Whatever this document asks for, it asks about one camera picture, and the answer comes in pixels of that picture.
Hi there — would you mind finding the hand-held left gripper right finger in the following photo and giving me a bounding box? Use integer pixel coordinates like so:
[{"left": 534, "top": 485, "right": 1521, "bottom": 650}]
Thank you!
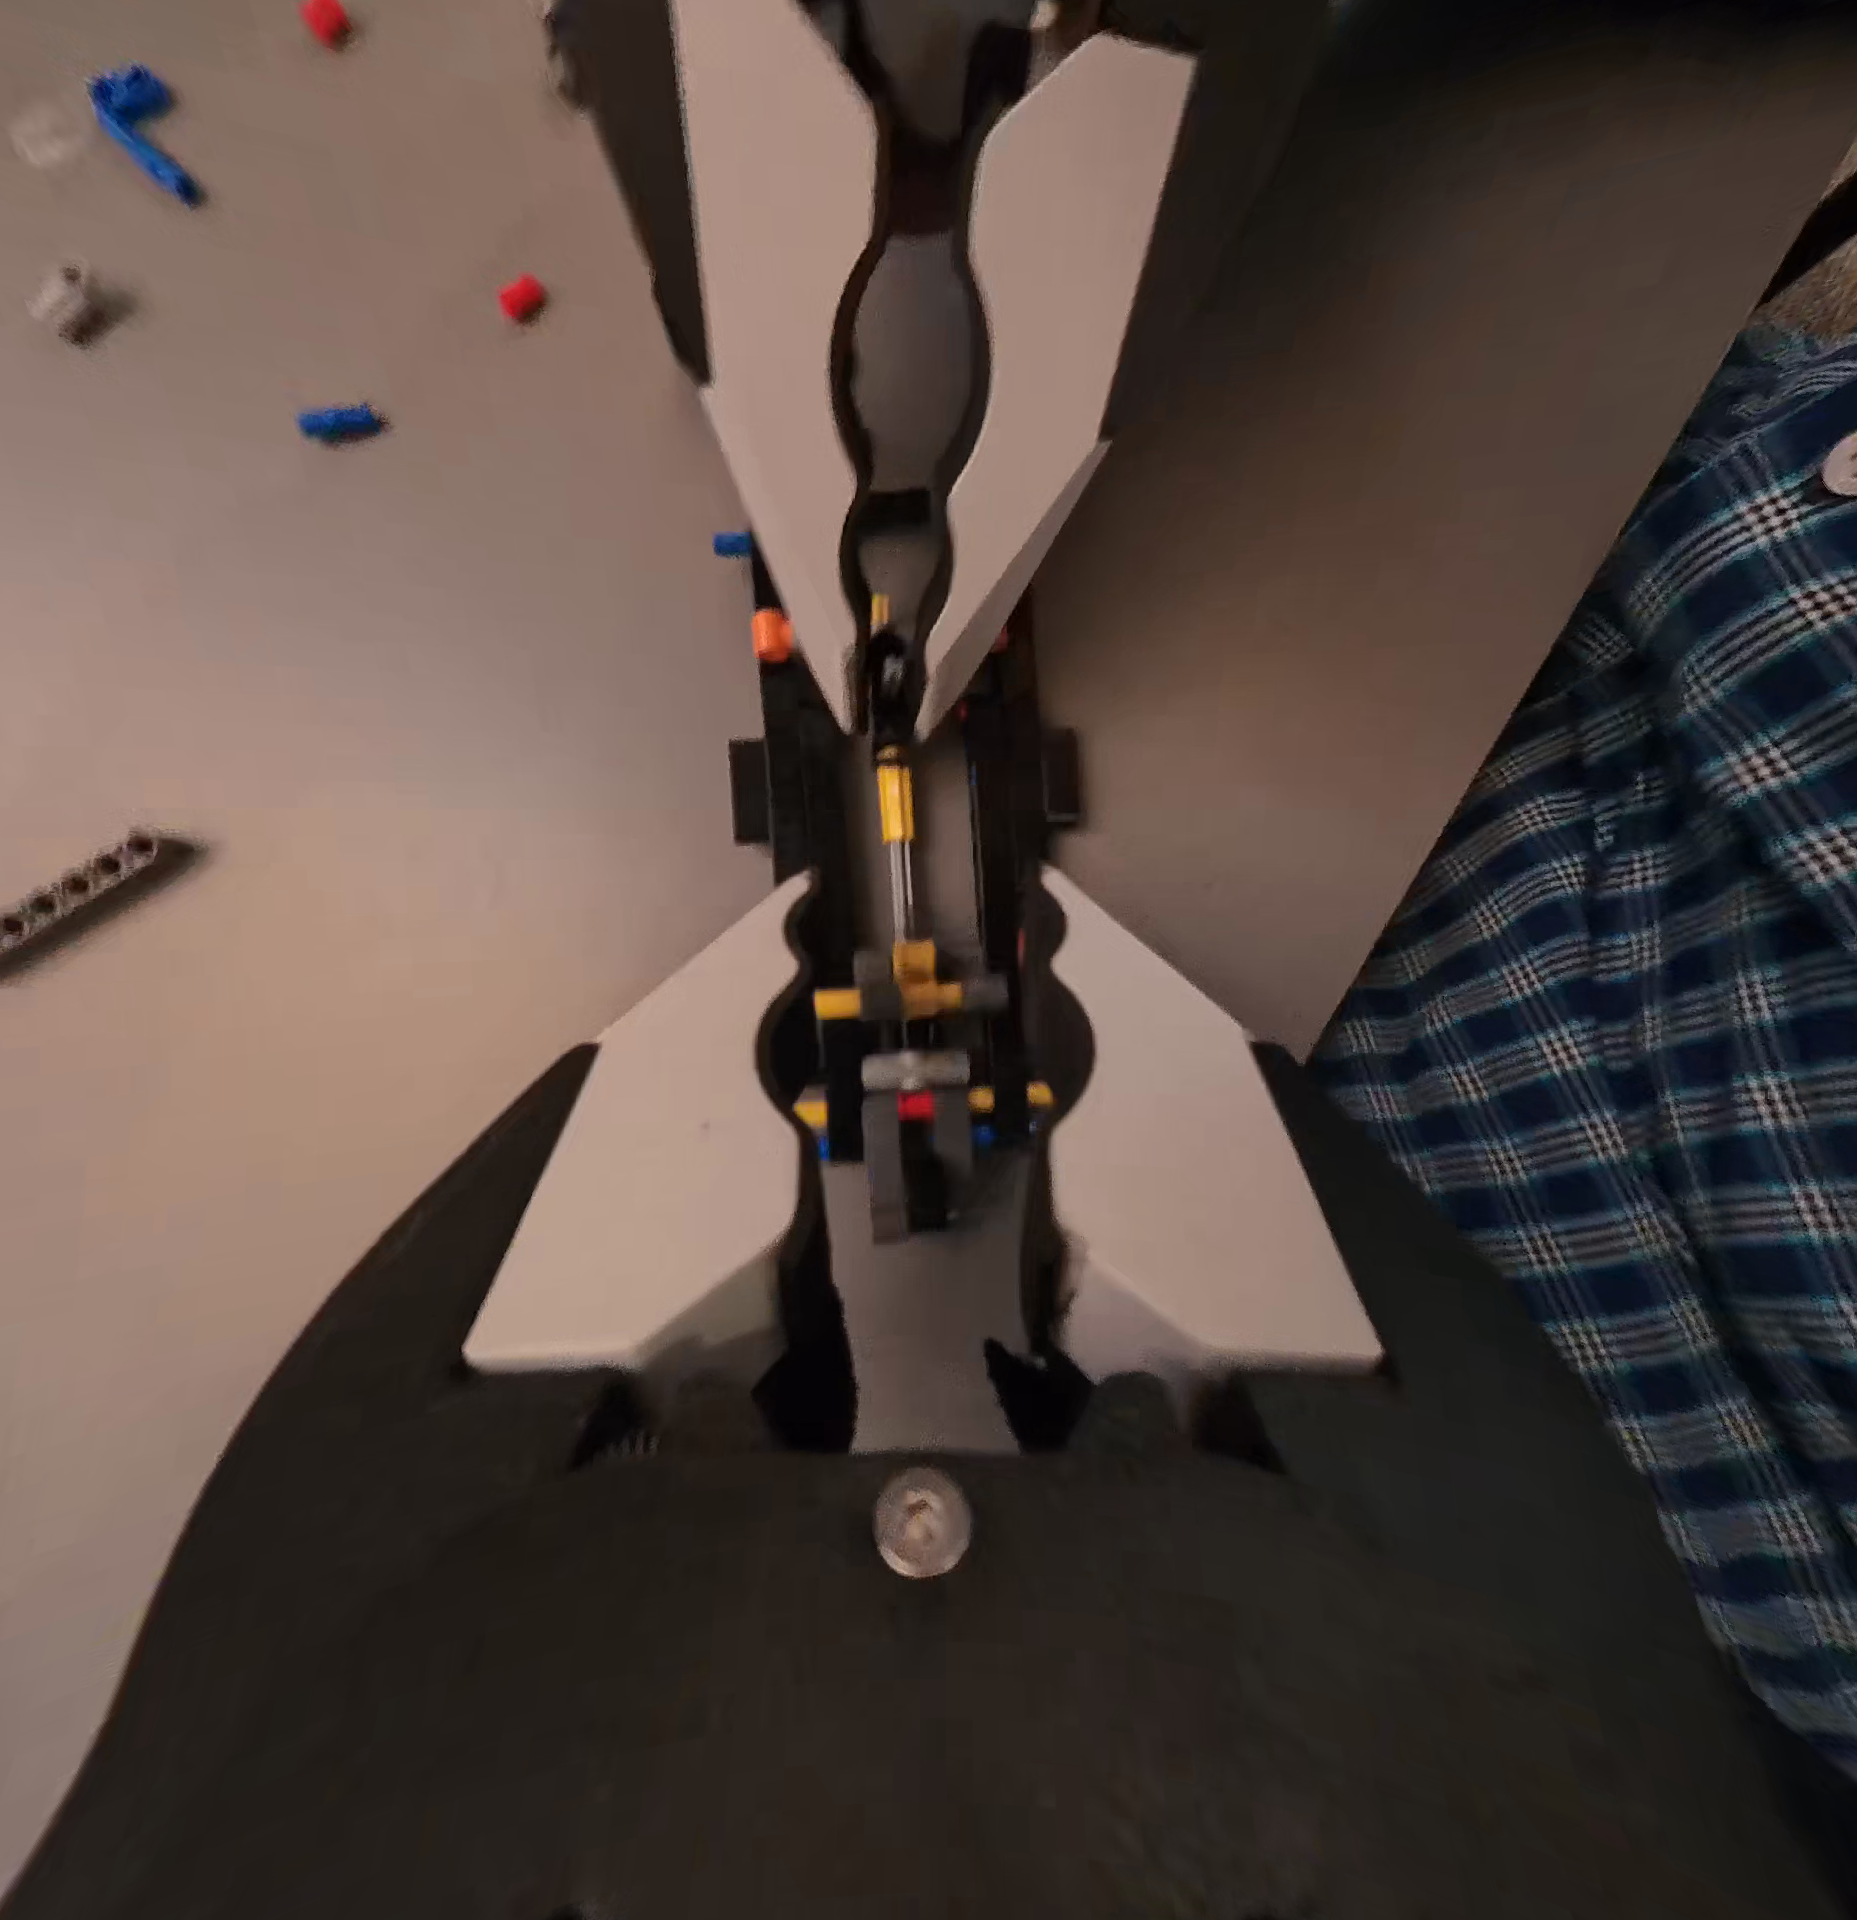
[{"left": 987, "top": 872, "right": 1391, "bottom": 1454}]

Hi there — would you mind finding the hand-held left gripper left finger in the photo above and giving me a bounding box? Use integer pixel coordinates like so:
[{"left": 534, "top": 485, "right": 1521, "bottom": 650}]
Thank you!
[{"left": 461, "top": 872, "right": 858, "bottom": 1454}]

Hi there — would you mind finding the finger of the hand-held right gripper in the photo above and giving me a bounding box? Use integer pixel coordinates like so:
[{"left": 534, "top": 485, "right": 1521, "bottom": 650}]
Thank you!
[
  {"left": 670, "top": 0, "right": 889, "bottom": 738},
  {"left": 911, "top": 0, "right": 1200, "bottom": 742}
]

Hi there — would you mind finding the black lego technic assembly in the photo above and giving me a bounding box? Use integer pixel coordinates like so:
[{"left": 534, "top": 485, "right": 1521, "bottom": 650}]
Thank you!
[{"left": 712, "top": 528, "right": 1091, "bottom": 1246}]

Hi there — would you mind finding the blue angled lego piece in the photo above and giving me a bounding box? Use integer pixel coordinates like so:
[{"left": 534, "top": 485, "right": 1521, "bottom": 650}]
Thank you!
[{"left": 88, "top": 67, "right": 208, "bottom": 211}]

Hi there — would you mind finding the light grey lego connector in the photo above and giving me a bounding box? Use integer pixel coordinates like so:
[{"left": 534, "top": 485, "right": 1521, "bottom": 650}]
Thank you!
[{"left": 30, "top": 263, "right": 126, "bottom": 348}]

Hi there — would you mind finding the grey lego beam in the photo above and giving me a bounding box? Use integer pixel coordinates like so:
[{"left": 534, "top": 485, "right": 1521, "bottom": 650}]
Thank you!
[{"left": 0, "top": 830, "right": 208, "bottom": 983}]

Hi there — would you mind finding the blue plaid shirt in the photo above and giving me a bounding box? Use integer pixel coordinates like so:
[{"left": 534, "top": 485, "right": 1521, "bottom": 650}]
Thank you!
[{"left": 1307, "top": 308, "right": 1857, "bottom": 1804}]

